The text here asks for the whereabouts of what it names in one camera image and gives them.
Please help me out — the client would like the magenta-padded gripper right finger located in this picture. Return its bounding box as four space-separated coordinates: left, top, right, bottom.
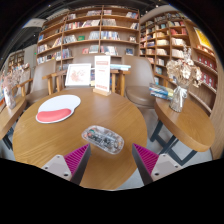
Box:
131 143 184 186

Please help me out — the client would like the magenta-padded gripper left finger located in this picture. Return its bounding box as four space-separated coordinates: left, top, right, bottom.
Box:
41 143 92 186

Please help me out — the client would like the transparent computer mouse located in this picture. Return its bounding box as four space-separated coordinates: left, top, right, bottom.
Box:
81 125 125 155

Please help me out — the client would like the white mouse pad, red wrist rest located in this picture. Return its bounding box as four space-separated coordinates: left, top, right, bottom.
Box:
35 94 82 125

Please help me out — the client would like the round wooden side table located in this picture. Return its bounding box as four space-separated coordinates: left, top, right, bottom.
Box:
149 97 216 167
0 94 28 151

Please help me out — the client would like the brown armchair with wooden arms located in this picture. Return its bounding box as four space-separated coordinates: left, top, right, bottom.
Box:
16 66 34 98
121 54 158 109
53 54 132 98
24 59 64 107

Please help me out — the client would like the glass vase with dried flowers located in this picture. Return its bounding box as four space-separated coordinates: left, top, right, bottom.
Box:
165 46 204 113

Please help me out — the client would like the stack of books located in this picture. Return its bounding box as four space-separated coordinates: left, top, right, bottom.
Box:
148 82 175 102

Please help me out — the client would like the white framed floral picture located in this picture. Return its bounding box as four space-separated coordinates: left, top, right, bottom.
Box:
64 63 92 88

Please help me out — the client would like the white red sign, wooden base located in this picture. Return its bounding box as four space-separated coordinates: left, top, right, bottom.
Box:
92 54 112 97

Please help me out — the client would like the glass vase with pink flowers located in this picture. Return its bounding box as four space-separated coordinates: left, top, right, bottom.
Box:
0 64 26 110

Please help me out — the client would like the light blue book stack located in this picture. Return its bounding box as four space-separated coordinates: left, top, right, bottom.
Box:
109 63 132 72

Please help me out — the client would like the small distant bookshelf unit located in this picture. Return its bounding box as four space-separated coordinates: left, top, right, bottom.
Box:
7 49 26 71

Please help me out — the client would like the wide wooden bookshelf unit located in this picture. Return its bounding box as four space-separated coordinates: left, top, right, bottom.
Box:
35 4 141 73

